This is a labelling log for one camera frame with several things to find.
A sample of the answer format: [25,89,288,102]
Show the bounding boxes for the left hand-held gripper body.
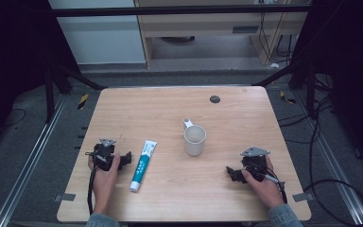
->
[85,137,122,172]

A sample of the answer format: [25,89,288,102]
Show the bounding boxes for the black horizontal frame bar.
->
[50,4,312,18]

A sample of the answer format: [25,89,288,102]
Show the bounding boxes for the yellow and black tape strip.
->
[279,90,297,105]
[77,93,90,111]

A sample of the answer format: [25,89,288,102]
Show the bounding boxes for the light wooden desk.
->
[133,0,312,68]

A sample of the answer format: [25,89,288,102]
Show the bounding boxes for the aluminium floor rail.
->
[0,94,68,227]
[292,89,363,227]

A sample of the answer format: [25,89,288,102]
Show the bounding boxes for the person's left hand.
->
[87,152,122,217]

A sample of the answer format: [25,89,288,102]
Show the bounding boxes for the grey metal table bracket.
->
[291,192,315,203]
[53,192,77,202]

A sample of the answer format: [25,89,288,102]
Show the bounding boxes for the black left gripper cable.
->
[87,150,108,216]

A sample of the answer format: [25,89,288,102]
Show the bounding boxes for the white cabinet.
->
[47,0,147,65]

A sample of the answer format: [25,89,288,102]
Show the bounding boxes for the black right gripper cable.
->
[247,161,288,204]

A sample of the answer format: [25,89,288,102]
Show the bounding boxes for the white cup with handle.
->
[182,116,208,157]

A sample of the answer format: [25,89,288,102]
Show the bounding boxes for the thin black floor cable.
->
[0,108,26,129]

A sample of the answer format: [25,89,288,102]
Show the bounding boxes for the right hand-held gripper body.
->
[239,146,271,183]

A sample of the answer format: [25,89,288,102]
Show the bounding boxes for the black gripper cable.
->
[247,161,288,204]
[87,150,108,216]

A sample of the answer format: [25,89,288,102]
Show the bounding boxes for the white and teal toothpaste tube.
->
[129,139,158,193]

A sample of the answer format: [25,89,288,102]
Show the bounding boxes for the black metal stand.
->
[251,60,318,119]
[43,60,108,125]

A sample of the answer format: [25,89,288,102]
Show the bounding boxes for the black hanging desk cables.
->
[258,10,297,64]

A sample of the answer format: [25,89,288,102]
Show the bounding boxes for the person's right hand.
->
[241,155,285,210]

